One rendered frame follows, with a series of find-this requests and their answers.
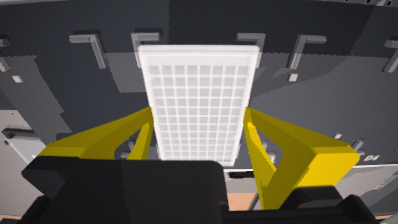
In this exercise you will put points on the black flat square pad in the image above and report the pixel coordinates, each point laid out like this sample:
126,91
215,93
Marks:
241,174

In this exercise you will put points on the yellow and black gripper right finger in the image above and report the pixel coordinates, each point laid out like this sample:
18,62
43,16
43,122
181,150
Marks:
310,159

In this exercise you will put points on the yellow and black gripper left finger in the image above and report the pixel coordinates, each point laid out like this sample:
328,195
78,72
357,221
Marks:
101,142

